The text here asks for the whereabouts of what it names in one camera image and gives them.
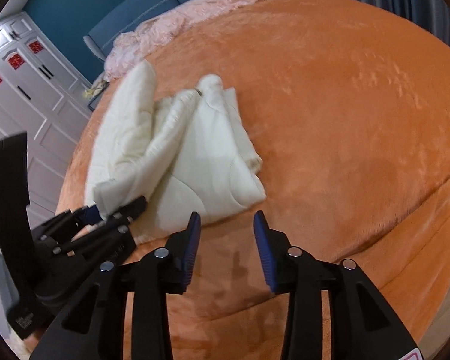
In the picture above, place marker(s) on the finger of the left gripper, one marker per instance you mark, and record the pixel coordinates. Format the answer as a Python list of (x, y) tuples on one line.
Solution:
[(64, 226), (109, 240)]

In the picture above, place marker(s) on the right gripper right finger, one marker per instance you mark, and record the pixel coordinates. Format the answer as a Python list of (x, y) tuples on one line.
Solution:
[(335, 301)]

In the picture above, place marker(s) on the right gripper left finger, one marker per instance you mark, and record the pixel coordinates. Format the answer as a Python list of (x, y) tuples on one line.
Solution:
[(91, 325)]

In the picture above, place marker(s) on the cream quilted jacket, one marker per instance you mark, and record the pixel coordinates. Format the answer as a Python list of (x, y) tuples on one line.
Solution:
[(185, 153)]

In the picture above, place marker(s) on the yellow white cloth pile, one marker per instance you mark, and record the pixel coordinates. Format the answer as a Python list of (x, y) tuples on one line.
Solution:
[(96, 89)]

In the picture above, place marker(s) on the white panelled wardrobe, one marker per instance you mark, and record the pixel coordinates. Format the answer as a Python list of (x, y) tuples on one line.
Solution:
[(41, 93)]

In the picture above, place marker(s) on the blue upholstered headboard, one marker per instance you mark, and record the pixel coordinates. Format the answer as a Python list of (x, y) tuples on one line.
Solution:
[(142, 11)]

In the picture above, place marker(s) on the pink floral quilt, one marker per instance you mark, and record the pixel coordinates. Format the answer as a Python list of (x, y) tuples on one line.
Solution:
[(131, 47)]

